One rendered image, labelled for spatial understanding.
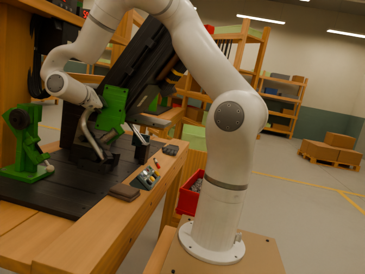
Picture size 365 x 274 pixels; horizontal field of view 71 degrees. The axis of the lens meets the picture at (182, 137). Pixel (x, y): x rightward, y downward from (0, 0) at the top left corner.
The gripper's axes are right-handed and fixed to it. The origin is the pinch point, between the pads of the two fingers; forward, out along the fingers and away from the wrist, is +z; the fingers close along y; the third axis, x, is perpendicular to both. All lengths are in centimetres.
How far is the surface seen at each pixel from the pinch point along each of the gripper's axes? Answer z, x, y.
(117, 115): 2.7, -3.9, -8.6
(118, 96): 2.7, -8.8, -1.4
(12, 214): -37, 29, -30
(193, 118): 326, -34, 27
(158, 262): -34, -2, -64
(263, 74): 801, -329, 108
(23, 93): -12.3, 21.7, 16.0
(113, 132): -0.7, 0.9, -15.4
